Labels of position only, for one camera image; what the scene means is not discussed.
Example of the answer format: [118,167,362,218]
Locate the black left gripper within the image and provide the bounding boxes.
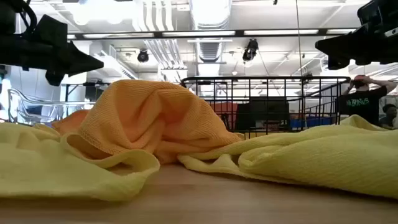
[0,14,105,87]

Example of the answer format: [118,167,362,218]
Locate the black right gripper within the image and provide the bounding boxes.
[314,0,398,71]

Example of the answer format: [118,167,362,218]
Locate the orange microfiber towel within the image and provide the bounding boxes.
[52,79,243,165]

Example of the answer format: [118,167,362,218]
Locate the yellow microfiber towel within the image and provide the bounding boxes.
[177,114,398,200]
[0,121,161,202]

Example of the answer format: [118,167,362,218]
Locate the person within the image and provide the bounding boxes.
[338,74,398,125]
[378,103,398,130]

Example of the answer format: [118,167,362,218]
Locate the clear plastic basket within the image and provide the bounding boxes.
[7,88,96,126]

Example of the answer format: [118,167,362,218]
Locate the blue bin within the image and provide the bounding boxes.
[289,115,332,129]

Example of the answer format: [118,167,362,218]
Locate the black ceiling spotlight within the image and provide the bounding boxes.
[242,38,259,62]
[137,49,150,63]

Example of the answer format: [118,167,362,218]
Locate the black overhead light bar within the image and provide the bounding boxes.
[67,28,358,40]

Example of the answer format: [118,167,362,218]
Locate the black monitor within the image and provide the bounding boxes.
[235,96,290,131]

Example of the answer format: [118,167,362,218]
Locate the red-orange box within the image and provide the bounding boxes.
[208,102,239,131]

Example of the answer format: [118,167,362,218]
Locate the thin hanging cable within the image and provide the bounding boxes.
[294,0,304,77]

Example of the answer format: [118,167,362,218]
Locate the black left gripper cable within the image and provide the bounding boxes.
[17,0,39,34]

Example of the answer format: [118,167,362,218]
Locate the black wire basket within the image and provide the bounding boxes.
[180,75,351,139]

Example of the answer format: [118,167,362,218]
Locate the silver ventilation duct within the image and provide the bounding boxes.
[188,0,233,77]

